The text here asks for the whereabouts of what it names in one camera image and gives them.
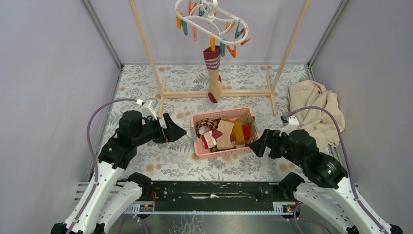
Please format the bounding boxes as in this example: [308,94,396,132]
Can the white round clip hanger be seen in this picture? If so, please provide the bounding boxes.
[174,0,251,58]

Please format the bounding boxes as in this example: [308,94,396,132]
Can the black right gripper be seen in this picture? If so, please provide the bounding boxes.
[248,128,305,167]

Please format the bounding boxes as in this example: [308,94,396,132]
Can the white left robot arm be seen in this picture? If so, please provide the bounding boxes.
[51,111,187,234]

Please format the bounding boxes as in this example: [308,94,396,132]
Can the mustard yellow sock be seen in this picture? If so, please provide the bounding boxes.
[231,121,247,145]

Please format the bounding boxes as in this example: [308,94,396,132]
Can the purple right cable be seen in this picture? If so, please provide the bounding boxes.
[281,106,391,234]

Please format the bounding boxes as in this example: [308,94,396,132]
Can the wooden rack frame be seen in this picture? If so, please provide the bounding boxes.
[128,0,311,118]

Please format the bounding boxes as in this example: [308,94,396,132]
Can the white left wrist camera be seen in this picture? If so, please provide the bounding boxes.
[136,98,159,120]

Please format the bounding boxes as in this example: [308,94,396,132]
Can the beige maroon striped sock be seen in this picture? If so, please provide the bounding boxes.
[212,120,236,151]

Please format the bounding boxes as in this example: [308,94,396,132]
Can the beige cloth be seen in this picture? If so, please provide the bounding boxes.
[288,80,345,151]

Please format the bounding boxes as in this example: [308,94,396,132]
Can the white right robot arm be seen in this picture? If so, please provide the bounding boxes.
[248,129,403,234]

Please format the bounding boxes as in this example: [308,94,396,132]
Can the brown yellow argyle sock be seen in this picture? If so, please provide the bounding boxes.
[195,118,220,152]

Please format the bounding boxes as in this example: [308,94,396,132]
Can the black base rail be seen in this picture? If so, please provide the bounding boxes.
[125,181,299,215]

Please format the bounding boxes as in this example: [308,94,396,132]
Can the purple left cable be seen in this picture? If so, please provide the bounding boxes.
[64,98,144,234]

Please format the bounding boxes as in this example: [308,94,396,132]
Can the purple cable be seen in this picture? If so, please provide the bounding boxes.
[281,106,391,234]
[64,98,144,234]

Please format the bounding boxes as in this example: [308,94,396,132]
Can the tan ribbed sock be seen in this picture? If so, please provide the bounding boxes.
[244,116,257,144]

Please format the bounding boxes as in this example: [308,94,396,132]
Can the red sock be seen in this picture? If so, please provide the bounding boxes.
[201,124,251,149]

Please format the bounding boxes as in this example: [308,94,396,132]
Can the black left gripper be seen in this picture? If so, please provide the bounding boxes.
[133,113,188,146]

